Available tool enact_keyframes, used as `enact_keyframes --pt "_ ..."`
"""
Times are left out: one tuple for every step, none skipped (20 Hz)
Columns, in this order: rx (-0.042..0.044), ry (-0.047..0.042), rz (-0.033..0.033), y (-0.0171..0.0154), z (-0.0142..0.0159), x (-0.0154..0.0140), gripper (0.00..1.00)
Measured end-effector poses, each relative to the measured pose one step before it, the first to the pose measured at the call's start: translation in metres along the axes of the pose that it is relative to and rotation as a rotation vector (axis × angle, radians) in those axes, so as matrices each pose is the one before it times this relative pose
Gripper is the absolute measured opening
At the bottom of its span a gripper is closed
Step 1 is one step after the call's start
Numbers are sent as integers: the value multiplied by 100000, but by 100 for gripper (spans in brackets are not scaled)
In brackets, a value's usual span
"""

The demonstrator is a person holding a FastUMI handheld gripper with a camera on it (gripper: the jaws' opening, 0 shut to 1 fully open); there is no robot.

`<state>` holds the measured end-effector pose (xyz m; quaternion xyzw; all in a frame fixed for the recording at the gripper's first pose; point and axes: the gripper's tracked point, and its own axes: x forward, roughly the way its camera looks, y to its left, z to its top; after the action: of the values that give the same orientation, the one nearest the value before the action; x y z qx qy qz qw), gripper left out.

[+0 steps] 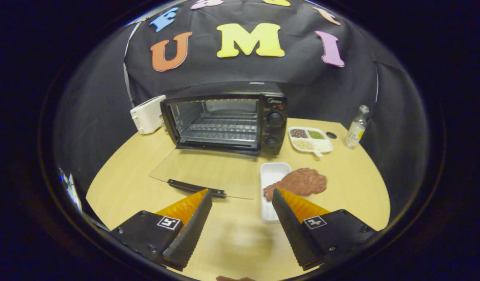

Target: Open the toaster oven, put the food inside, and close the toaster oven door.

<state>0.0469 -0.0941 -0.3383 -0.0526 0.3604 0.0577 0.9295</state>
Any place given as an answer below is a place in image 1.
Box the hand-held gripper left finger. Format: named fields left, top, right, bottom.
left=109, top=189, right=213, bottom=272

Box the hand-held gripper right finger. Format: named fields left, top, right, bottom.
left=272, top=188, right=381, bottom=271

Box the brown meat steak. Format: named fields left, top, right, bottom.
left=263, top=168, right=328, bottom=201

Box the black toaster oven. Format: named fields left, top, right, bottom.
left=149, top=81, right=288, bottom=199

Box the white bread toaster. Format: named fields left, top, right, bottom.
left=130, top=95, right=167, bottom=135

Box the white rectangular tray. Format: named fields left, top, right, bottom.
left=260, top=162, right=293, bottom=224

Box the white divided dish with seeds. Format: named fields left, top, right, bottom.
left=288, top=126, right=334, bottom=157

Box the clear glass bottle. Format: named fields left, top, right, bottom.
left=344, top=105, right=370, bottom=149

